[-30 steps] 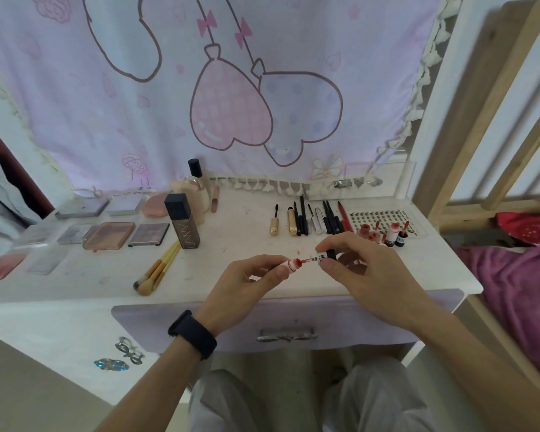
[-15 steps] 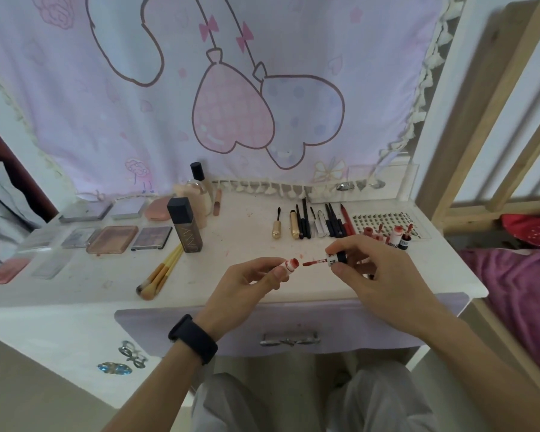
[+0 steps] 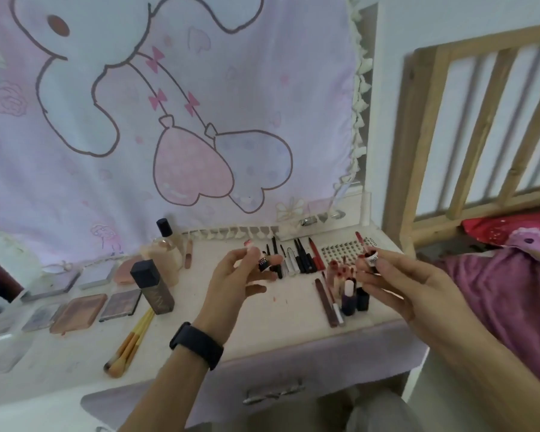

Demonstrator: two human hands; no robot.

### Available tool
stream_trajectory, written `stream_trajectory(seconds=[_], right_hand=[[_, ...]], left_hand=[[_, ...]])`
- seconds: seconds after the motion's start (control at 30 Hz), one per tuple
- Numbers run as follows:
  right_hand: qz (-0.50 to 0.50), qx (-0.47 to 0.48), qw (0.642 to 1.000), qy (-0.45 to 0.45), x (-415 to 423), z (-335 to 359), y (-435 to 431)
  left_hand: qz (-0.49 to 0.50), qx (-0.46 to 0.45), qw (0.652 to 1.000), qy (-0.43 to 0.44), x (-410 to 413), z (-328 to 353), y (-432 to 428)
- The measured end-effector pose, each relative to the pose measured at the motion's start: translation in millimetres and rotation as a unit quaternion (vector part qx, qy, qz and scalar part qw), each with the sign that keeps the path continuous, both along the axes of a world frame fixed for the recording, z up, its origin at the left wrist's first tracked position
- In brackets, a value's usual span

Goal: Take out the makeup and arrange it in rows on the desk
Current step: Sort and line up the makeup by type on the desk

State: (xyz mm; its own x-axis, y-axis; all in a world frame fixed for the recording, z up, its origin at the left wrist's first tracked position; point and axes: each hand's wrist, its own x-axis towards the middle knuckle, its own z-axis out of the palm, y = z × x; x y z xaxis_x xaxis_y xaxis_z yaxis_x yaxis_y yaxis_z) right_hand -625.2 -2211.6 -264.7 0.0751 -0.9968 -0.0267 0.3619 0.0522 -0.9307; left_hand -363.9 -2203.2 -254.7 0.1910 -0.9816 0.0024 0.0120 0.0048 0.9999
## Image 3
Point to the long black makeup pencil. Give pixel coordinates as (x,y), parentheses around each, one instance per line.
(275,247)

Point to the short black makeup pencil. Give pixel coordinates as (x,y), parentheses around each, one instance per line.
(299,256)

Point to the peach pump bottle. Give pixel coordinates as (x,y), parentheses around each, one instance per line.
(162,260)

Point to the silver oval metal fitting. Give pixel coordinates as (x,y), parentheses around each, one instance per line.
(337,215)
(308,221)

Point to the pink cartoon cloth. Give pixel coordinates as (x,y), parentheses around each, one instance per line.
(72,175)

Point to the clear square palette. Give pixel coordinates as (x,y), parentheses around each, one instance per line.
(9,355)

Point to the false eyelash tray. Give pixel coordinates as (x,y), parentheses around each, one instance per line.
(342,249)

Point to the person's left hand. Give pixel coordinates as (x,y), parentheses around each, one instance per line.
(225,292)

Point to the red makeup pencil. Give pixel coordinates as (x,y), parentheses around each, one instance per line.
(316,254)

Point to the small grey square palette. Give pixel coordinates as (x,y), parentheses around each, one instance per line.
(96,274)

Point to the silver square palette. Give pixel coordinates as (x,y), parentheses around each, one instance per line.
(42,317)

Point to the red applicator wand silver cap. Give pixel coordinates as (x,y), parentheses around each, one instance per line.
(338,314)

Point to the small pale tube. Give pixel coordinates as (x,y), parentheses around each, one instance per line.
(263,264)

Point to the wooden bed frame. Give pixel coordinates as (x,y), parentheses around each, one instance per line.
(414,152)

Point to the purple bed sheet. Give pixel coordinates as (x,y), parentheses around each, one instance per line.
(513,301)

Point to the beige tube black cap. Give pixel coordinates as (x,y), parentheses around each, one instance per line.
(339,283)

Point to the pink rounded compact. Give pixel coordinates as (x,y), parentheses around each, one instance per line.
(126,272)

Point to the dark square foundation bottle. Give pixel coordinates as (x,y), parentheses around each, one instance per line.
(153,287)

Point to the black smartwatch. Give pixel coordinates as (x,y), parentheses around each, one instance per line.
(197,346)

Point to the white dressing table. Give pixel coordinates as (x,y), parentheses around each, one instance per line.
(207,319)

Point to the dark pencil pink tip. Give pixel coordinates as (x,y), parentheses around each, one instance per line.
(306,258)

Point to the red floral pillow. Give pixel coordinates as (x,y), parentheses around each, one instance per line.
(499,229)

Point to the purple drawer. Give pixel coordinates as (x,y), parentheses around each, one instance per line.
(297,364)

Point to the person's right hand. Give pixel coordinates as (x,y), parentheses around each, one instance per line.
(414,292)

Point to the brown blush palette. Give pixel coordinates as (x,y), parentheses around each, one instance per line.
(78,313)

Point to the pink concealer tube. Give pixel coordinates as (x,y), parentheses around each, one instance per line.
(188,254)

